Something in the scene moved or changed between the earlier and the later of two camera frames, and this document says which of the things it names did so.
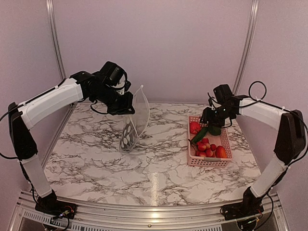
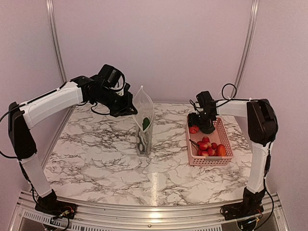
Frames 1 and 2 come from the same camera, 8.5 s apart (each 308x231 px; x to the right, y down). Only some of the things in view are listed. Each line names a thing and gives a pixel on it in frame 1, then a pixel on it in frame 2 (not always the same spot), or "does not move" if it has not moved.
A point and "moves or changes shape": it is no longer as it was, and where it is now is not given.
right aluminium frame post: x=254 y=9 does not move
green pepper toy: x=214 y=130 -> x=207 y=130
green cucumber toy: x=200 y=134 -> x=146 y=123
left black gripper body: x=116 y=104 does not move
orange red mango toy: x=221 y=152 does not move
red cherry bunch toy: x=203 y=148 does not move
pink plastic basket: x=195 y=160 does not move
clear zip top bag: x=136 y=123 moves or changes shape
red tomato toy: x=194 y=127 does not move
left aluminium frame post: x=50 y=9 does not move
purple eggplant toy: x=126 y=139 -> x=141 y=143
